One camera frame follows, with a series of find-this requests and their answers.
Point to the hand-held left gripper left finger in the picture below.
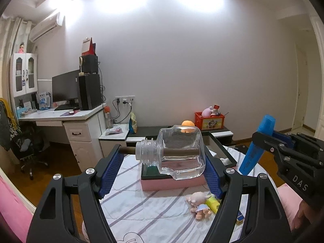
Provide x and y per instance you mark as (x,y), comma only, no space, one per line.
(111,172)

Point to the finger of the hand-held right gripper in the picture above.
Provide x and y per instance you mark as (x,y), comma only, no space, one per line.
(265,140)
(287,138)

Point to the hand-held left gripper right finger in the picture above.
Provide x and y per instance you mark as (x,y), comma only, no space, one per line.
(214,179)

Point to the blue highlighter marker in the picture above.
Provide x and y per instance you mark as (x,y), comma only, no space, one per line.
(253,154)

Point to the pink box with black rim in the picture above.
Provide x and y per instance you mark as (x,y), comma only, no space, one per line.
(157,183)

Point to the clear glass bottle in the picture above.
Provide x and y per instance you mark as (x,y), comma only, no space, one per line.
(182,141)

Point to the person's right hand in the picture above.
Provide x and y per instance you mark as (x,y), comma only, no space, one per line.
(301,215)

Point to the baby doll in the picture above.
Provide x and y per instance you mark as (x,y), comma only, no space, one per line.
(198,202)

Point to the white nightstand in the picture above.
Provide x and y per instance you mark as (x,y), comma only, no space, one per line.
(111,141)

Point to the pink printed booklet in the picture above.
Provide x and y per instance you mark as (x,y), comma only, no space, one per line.
(114,131)

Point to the small yellow blue box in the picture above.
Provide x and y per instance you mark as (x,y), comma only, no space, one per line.
(240,217)

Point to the white desk with drawers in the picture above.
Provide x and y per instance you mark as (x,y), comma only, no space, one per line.
(78,134)

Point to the cream door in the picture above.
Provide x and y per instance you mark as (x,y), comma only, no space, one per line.
(300,88)

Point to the blue yellow snack bag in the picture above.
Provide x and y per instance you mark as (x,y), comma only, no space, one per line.
(133,124)

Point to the water bottle with orange cap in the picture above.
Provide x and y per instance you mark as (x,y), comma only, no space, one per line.
(108,117)

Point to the black white low cabinet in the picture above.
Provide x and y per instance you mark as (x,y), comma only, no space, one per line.
(149,131)

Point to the red toy crate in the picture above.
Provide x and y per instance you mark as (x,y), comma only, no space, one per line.
(210,122)

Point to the white striped quilt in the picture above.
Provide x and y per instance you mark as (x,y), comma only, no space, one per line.
(151,215)

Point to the orange plush toy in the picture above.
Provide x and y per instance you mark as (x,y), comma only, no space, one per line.
(187,124)

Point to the black computer tower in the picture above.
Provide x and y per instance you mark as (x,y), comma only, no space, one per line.
(89,92)

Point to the black office chair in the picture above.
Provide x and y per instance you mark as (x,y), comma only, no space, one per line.
(27,144)

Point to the black computer monitor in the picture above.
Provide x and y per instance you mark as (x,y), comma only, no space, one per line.
(64,86)

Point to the pink blanket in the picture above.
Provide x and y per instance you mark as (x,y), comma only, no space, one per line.
(12,212)

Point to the black speaker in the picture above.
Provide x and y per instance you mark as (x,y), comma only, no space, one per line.
(88,64)

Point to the hanging dark clothes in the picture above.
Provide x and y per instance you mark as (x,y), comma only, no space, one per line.
(6,124)

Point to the red desk calendar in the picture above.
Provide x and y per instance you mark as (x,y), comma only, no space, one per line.
(88,46)

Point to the white glass-door cabinet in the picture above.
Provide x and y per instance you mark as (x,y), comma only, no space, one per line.
(24,74)

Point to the small doll figurine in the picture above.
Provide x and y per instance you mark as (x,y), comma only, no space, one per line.
(21,48)

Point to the white air conditioner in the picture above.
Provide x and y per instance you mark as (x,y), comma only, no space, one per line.
(45,29)

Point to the white wall outlet strip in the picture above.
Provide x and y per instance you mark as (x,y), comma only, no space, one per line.
(125,99)

